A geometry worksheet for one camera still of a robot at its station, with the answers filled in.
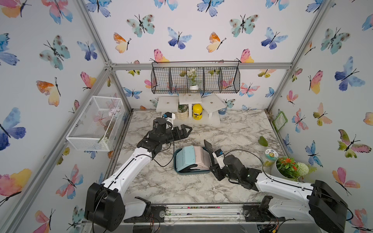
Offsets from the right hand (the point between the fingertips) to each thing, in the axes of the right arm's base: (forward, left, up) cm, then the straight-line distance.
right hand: (212, 166), depth 82 cm
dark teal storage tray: (-2, +12, -6) cm, 14 cm away
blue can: (+48, -10, -6) cm, 49 cm away
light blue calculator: (+3, +15, +3) cm, 16 cm away
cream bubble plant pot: (+42, +21, -1) cm, 47 cm away
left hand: (+13, +14, +17) cm, 25 cm away
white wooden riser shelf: (+43, 0, +6) cm, 43 cm away
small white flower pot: (+44, +12, +23) cm, 51 cm away
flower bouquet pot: (-3, -37, +8) cm, 38 cm away
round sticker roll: (+9, -35, -1) cm, 36 cm away
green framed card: (+41, -53, -6) cm, 67 cm away
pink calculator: (+4, +6, +1) cm, 7 cm away
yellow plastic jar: (+41, +10, +1) cm, 42 cm away
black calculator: (+11, +1, +1) cm, 12 cm away
